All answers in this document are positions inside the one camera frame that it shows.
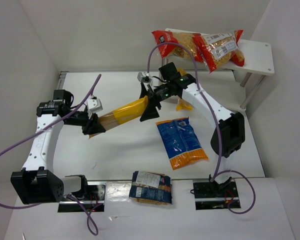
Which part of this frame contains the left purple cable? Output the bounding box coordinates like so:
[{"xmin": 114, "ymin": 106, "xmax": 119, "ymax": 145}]
[{"xmin": 0, "ymin": 73, "xmax": 102, "ymax": 237}]

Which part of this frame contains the large yellow spaghetti bag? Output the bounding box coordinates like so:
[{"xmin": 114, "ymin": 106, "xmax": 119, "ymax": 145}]
[{"xmin": 88, "ymin": 96, "xmax": 149, "ymax": 138}]

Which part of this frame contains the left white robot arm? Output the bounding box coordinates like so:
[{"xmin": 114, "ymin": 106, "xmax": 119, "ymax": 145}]
[{"xmin": 10, "ymin": 89, "xmax": 106, "ymax": 205}]

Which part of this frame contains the dark blue pasta bag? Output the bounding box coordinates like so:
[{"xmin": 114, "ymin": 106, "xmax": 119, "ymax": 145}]
[{"xmin": 128, "ymin": 171, "xmax": 173, "ymax": 205}]

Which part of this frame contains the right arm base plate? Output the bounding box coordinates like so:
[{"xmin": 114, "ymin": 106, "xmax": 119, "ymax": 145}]
[{"xmin": 190, "ymin": 179, "xmax": 241, "ymax": 210}]

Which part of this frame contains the blue orange pasta bag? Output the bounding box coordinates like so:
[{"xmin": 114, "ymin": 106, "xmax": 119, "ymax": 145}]
[{"xmin": 156, "ymin": 117, "xmax": 209, "ymax": 170}]

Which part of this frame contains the purple cable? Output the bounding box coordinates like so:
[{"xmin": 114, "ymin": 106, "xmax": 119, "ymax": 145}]
[
  {"xmin": 0, "ymin": 73, "xmax": 102, "ymax": 237},
  {"xmin": 146, "ymin": 41, "xmax": 256, "ymax": 215}
]

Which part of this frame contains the small yellow spaghetti bag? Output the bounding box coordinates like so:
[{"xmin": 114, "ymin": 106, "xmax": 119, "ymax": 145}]
[{"xmin": 176, "ymin": 68, "xmax": 193, "ymax": 111}]

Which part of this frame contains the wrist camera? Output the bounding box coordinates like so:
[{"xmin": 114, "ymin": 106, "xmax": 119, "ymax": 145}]
[
  {"xmin": 137, "ymin": 72, "xmax": 155, "ymax": 87},
  {"xmin": 86, "ymin": 96, "xmax": 103, "ymax": 114}
]

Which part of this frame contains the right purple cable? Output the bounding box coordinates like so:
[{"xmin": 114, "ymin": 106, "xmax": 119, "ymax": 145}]
[{"xmin": 146, "ymin": 41, "xmax": 256, "ymax": 215}]

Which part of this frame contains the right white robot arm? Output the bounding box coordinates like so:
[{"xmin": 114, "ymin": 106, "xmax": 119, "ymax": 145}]
[{"xmin": 137, "ymin": 62, "xmax": 246, "ymax": 185}]

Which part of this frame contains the red pasta bag right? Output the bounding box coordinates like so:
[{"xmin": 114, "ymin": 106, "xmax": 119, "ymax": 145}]
[{"xmin": 192, "ymin": 29, "xmax": 245, "ymax": 72}]

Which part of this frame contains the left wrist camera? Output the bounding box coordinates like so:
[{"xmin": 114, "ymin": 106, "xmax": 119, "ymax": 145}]
[{"xmin": 86, "ymin": 96, "xmax": 103, "ymax": 114}]

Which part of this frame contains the white two-tier shelf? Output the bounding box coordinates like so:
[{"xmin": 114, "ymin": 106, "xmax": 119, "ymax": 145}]
[{"xmin": 158, "ymin": 29, "xmax": 275, "ymax": 112}]

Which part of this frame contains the red pasta bag left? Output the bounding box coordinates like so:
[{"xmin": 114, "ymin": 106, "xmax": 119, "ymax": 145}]
[{"xmin": 151, "ymin": 30, "xmax": 204, "ymax": 63}]

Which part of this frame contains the red pasta bag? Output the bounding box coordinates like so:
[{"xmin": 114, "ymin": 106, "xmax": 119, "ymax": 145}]
[
  {"xmin": 151, "ymin": 30, "xmax": 204, "ymax": 63},
  {"xmin": 192, "ymin": 29, "xmax": 245, "ymax": 72}
]

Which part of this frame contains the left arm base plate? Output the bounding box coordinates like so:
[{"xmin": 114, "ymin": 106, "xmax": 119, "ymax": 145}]
[{"xmin": 57, "ymin": 181, "xmax": 106, "ymax": 213}]

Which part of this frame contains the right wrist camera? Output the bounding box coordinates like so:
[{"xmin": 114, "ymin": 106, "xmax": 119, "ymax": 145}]
[{"xmin": 137, "ymin": 72, "xmax": 155, "ymax": 87}]

